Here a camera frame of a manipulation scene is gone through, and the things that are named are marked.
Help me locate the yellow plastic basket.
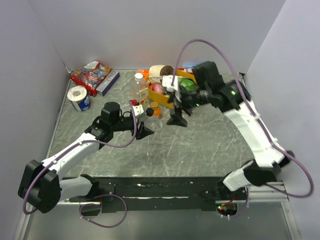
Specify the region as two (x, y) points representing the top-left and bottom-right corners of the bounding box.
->
(148, 68), (197, 109)

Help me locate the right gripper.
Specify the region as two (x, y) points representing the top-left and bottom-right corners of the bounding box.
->
(165, 84), (210, 127)

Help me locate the red snack bag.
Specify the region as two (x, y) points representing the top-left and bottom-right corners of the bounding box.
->
(70, 60), (113, 97)

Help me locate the small orange juice bottle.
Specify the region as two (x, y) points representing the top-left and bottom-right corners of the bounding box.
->
(150, 104), (162, 119)

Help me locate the purple silver box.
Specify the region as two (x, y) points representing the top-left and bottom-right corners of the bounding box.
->
(96, 70), (120, 96)

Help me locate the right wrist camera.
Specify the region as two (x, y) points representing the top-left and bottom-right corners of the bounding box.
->
(161, 75), (181, 102)

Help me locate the toilet paper roll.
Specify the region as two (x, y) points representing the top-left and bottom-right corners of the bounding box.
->
(67, 85), (91, 112)

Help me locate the green glass bottle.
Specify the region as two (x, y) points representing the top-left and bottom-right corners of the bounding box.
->
(240, 159), (256, 170)

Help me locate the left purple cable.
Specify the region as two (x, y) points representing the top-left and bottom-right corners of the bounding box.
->
(22, 99), (138, 216)

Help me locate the large clear plastic bottle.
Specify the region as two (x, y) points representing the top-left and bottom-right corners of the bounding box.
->
(131, 76), (149, 107)

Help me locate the white bottle cap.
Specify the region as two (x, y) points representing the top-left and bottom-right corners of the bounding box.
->
(134, 72), (144, 81)

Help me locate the brown plush toy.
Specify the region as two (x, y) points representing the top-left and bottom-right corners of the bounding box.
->
(148, 64), (174, 84)

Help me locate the orange packet box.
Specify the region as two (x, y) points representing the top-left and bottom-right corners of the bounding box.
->
(137, 69), (149, 78)

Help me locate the purple toy onion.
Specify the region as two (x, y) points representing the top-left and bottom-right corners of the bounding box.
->
(152, 83), (164, 95)

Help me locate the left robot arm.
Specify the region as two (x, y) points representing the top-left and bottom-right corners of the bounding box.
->
(18, 101), (154, 215)

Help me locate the brown bottle cap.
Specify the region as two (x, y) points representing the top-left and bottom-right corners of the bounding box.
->
(150, 101), (159, 108)

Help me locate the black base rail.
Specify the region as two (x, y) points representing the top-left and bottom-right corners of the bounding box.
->
(68, 176), (247, 213)

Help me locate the green toy lettuce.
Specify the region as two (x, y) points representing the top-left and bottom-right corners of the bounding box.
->
(178, 77), (197, 92)

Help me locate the black bottle cap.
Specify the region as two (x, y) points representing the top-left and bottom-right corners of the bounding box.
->
(146, 107), (154, 117)

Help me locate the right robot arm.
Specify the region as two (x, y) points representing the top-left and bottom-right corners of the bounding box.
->
(161, 61), (293, 200)

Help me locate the blue red box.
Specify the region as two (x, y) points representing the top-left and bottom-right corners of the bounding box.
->
(183, 62), (200, 75)

